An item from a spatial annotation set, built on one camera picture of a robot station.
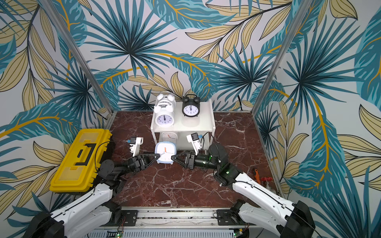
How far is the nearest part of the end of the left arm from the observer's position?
0.60m

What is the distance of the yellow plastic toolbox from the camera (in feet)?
2.29

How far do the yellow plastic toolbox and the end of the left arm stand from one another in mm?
271
